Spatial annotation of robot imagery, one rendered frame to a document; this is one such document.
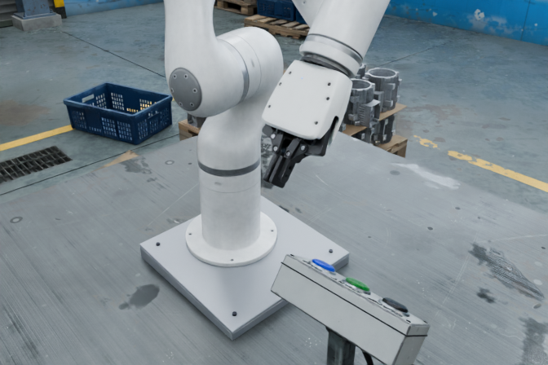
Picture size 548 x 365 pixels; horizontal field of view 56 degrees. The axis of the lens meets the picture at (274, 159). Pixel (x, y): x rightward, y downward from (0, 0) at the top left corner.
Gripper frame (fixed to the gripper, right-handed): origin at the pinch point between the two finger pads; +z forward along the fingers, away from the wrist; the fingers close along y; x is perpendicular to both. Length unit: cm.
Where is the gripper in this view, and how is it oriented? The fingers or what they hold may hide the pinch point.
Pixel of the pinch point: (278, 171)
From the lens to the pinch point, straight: 70.3
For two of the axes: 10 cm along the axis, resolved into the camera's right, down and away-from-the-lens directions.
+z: -4.1, 9.1, -0.2
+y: 7.4, 3.2, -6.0
